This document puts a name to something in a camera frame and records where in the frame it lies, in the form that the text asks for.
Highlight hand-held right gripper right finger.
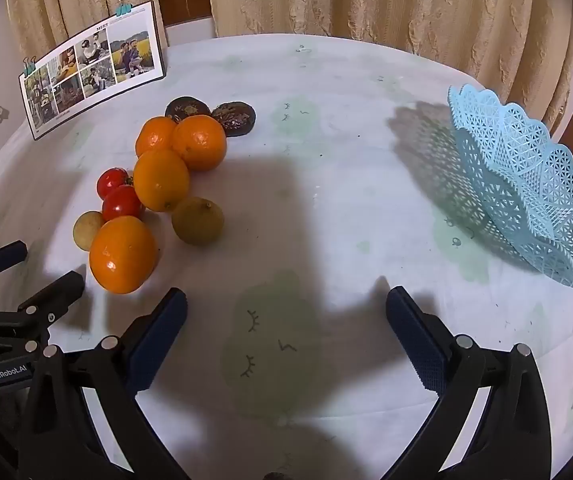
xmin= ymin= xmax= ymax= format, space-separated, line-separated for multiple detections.
xmin=381 ymin=286 xmax=553 ymax=480

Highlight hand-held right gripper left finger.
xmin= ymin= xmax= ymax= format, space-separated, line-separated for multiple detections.
xmin=16 ymin=287 xmax=192 ymax=480

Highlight yellow-green round fruit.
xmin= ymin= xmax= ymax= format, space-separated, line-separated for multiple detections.
xmin=171 ymin=196 xmax=226 ymax=246
xmin=72 ymin=211 xmax=104 ymax=251

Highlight large orange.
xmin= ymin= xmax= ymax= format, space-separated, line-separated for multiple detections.
xmin=89 ymin=215 xmax=158 ymax=295

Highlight light blue lattice basket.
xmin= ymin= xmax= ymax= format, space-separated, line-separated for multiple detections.
xmin=447 ymin=85 xmax=573 ymax=293

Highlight dark brown wrinkled fruit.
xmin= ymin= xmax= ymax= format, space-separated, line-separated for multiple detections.
xmin=165 ymin=96 xmax=212 ymax=123
xmin=211 ymin=102 xmax=256 ymax=138

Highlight red tomato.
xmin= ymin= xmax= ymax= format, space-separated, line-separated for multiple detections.
xmin=102 ymin=185 xmax=144 ymax=222
xmin=97 ymin=167 xmax=132 ymax=200

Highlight photo collage board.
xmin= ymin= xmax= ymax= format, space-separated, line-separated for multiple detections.
xmin=19 ymin=0 xmax=167 ymax=142

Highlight white printed tablecloth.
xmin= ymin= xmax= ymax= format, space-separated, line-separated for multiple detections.
xmin=0 ymin=34 xmax=573 ymax=480

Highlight brown wooden window sill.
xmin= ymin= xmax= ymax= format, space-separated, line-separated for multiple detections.
xmin=158 ymin=0 xmax=216 ymax=27

